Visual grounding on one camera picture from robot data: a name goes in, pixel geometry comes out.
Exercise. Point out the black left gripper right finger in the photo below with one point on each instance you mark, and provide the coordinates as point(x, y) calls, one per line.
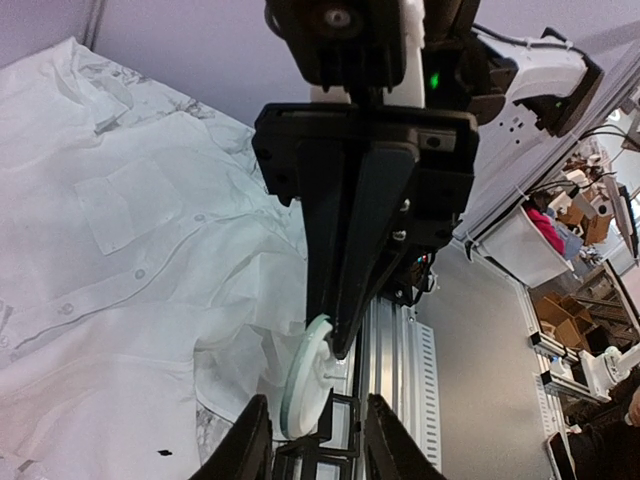
point(390, 452)

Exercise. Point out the aluminium front rail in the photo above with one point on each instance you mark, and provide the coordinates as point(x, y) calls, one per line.
point(398, 361)

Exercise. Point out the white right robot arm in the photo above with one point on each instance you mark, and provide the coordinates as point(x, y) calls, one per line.
point(480, 74)

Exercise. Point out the right aluminium frame post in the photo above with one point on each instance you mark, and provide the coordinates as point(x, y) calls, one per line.
point(91, 23)

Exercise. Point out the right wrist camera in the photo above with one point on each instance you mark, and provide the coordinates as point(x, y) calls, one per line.
point(345, 45)

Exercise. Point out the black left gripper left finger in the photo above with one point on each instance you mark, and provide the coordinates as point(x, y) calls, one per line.
point(246, 451)

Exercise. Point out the green red round brooch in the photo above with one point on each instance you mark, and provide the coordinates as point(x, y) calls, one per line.
point(309, 381)

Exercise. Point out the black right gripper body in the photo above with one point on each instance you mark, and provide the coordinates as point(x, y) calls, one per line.
point(436, 197)

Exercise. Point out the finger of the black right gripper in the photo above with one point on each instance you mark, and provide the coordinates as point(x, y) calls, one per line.
point(323, 176)
point(385, 174)

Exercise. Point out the black display case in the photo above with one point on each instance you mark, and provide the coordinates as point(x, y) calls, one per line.
point(306, 458)
point(339, 428)

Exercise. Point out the middle black display case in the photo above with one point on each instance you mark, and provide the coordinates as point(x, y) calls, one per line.
point(306, 458)

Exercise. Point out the left black display case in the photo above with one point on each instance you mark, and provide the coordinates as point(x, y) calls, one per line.
point(339, 428)

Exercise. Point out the white button shirt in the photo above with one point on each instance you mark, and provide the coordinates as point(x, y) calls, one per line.
point(146, 274)

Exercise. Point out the white storage bin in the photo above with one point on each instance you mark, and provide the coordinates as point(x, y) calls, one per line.
point(521, 249)

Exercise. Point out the cardboard boxes pile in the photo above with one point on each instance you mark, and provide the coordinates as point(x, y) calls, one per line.
point(577, 290)

